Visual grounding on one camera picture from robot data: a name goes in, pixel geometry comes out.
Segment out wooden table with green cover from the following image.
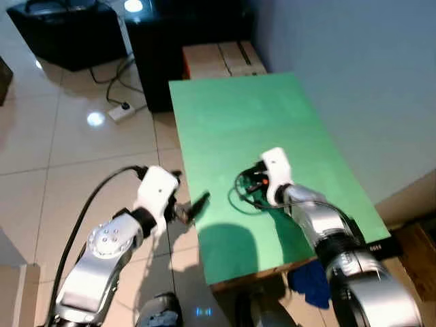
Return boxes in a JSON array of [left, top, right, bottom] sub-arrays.
[[168, 72, 392, 294]]

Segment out white power strip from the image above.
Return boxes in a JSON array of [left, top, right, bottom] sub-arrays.
[[107, 102, 148, 124]]

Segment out brown cardboard box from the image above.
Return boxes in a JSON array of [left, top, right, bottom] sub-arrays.
[[182, 40, 268, 80]]

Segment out blue cloth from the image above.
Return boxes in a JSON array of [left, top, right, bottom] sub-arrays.
[[287, 259, 332, 309]]

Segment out tall black cabinet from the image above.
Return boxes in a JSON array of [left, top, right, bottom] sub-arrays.
[[125, 0, 258, 114]]

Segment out brown wooden crate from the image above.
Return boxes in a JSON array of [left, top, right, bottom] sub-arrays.
[[391, 219, 436, 302]]

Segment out low black case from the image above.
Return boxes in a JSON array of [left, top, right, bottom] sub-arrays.
[[6, 0, 129, 73]]

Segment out beige box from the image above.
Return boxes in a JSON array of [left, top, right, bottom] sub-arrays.
[[0, 262, 42, 327]]

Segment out dark furniture edge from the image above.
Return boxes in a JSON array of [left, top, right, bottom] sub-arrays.
[[0, 57, 14, 107]]

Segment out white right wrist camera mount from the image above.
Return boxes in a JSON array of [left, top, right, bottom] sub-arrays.
[[260, 147, 294, 206]]

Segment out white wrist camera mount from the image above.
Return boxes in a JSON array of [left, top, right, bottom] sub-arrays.
[[260, 147, 294, 206], [134, 166, 181, 236]]

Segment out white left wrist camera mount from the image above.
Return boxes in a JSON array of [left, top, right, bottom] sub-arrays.
[[134, 166, 181, 236]]

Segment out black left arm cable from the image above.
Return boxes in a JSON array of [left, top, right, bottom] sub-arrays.
[[49, 165, 149, 321]]

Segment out black floor cable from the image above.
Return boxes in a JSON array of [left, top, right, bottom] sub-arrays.
[[87, 56, 145, 110]]

